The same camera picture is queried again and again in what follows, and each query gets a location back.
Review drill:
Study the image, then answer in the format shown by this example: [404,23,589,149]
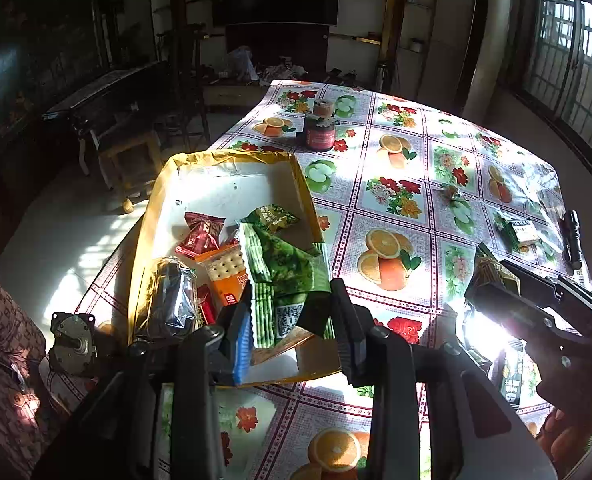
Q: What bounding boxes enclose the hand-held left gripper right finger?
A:
[330,279,557,480]

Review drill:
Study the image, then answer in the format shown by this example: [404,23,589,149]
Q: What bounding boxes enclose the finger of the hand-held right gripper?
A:
[496,257,577,307]
[463,280,557,343]

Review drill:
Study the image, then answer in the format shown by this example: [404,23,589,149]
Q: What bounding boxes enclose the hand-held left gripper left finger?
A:
[31,284,255,480]

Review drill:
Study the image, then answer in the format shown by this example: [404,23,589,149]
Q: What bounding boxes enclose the yellow-green pea packet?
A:
[240,203,300,234]
[475,242,523,297]

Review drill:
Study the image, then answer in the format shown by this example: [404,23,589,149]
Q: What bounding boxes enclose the green striped packet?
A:
[252,280,278,350]

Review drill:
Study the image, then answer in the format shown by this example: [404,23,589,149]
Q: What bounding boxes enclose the orange cracker packet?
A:
[196,247,253,312]

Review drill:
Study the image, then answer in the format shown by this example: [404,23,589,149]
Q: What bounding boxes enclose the silver foil packet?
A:
[145,255,200,342]

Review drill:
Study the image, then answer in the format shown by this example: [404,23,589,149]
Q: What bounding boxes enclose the large green pea packet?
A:
[238,222,335,350]

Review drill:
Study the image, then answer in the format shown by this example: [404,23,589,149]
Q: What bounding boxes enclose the maroon snack packet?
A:
[175,211,226,259]

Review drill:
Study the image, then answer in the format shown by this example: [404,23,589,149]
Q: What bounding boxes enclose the yellow cardboard box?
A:
[127,149,345,387]

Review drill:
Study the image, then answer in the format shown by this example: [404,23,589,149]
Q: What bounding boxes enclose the person's right hand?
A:
[535,402,592,462]

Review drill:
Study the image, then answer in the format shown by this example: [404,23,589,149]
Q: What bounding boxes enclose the clear green-edged cracker packet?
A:
[495,211,541,252]

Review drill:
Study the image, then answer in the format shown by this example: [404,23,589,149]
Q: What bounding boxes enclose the small red packet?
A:
[196,285,218,327]

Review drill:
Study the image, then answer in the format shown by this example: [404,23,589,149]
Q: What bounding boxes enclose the black flashlight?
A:
[560,209,585,272]

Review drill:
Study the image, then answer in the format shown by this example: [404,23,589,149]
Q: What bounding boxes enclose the small orange-green packet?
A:
[440,183,471,209]

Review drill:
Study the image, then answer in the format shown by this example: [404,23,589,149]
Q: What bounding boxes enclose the metal gear motor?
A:
[50,312,98,377]

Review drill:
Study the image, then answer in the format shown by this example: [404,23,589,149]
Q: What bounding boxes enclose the dark red jar with cork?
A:
[303,99,337,152]

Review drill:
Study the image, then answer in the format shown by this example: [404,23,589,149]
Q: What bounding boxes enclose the wooden stool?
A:
[97,130,165,202]

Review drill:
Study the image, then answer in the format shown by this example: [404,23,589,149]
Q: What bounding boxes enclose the white leaning board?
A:
[462,0,513,126]

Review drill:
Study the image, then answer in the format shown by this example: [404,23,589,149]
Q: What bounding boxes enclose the window grille doors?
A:
[520,0,592,163]

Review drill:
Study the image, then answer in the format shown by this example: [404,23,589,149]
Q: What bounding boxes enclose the brown patterned cloth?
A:
[0,259,49,466]

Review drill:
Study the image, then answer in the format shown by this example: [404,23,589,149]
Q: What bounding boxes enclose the low wooden table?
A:
[202,79,268,109]

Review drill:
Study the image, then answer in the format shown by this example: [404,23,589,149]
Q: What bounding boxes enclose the dark wooden bench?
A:
[42,60,173,177]

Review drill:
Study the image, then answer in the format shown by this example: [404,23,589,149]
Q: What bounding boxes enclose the plastic bag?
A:
[225,45,259,82]

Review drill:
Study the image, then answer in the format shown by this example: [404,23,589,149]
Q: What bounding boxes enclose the dark television cabinet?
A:
[225,22,330,82]

